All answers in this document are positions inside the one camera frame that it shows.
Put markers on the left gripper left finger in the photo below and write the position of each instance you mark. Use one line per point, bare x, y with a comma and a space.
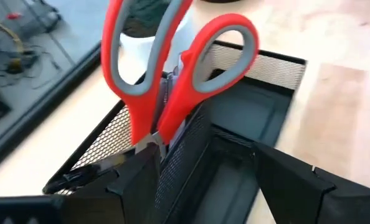
135, 193

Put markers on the snake plant in white pot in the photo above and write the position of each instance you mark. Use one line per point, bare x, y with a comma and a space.
135, 56

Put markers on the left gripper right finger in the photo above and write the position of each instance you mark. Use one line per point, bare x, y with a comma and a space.
297, 193

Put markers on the black mesh desk organizer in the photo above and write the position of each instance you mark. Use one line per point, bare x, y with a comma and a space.
250, 109

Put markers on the grey marker with purple cap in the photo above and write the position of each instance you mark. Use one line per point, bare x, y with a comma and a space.
169, 87

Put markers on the black ballpoint pen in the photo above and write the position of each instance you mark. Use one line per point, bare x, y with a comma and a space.
76, 180

